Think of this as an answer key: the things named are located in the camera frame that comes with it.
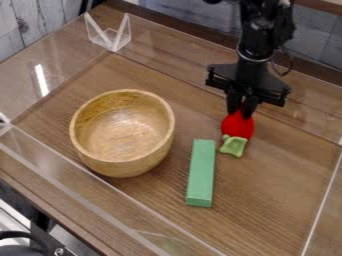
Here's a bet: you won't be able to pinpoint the black cable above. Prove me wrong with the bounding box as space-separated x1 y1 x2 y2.
0 230 45 256

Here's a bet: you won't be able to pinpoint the green rectangular block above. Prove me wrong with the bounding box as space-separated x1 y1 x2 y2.
185 139 215 208

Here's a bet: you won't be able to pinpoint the red plush strawberry fruit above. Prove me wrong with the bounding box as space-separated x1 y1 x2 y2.
219 110 255 157

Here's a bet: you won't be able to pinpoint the clear acrylic corner bracket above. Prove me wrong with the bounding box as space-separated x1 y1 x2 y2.
84 13 130 52

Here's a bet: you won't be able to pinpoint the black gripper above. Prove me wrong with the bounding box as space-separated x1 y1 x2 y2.
205 64 291 119

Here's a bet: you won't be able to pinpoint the clear acrylic tray walls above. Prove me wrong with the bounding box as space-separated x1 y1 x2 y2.
0 18 342 256

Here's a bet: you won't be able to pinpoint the black table leg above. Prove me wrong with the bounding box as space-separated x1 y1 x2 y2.
0 186 77 256

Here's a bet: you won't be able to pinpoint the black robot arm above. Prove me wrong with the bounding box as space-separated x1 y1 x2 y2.
205 0 295 119

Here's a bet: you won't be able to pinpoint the wooden bowl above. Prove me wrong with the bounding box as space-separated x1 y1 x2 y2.
69 89 174 178

